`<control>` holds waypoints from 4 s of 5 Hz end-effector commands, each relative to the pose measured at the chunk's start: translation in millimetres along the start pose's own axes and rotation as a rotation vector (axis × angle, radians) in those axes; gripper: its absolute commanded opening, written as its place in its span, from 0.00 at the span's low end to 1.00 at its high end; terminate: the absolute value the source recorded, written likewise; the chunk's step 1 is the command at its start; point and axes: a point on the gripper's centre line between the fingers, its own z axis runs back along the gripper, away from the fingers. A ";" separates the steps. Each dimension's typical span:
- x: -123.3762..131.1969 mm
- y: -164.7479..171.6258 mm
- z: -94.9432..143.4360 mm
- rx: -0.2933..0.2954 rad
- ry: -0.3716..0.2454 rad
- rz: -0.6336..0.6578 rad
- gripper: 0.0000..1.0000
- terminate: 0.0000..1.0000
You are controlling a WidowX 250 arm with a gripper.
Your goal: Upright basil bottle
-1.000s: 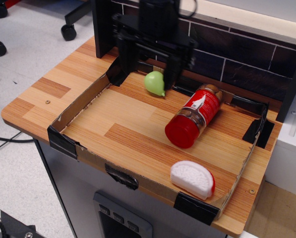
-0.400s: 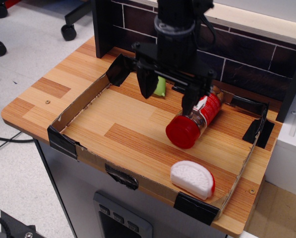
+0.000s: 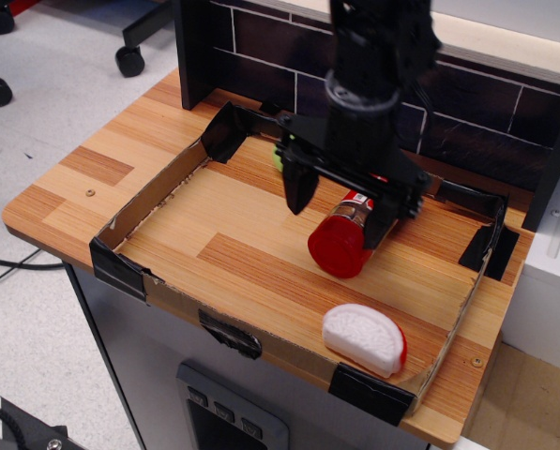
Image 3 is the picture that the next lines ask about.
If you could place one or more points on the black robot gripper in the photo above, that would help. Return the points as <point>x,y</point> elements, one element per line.
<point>356,147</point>

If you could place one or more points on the red-capped basil spice bottle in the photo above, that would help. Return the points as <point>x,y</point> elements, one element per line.
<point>336,245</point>

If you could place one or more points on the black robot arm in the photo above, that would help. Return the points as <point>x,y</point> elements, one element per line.
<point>382,47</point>

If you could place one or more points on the cardboard fence with black tape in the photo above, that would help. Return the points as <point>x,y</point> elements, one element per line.
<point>215,244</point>

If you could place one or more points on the green toy pear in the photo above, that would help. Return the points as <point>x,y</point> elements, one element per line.
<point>277,157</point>

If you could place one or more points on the white and red toy slice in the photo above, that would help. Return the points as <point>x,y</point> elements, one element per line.
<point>365,336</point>

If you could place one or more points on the dark brick-pattern backsplash panel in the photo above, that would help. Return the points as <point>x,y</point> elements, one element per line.
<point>487,123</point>

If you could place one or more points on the white side cabinet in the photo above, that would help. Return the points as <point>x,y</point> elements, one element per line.
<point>532,322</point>

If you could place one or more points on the grey cabinet control panel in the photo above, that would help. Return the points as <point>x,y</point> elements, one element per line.
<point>219,418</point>

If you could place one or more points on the black office chair base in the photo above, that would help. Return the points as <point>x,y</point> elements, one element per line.
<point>128,58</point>

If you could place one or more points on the black metal bracket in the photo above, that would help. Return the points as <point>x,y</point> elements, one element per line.
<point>22,430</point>

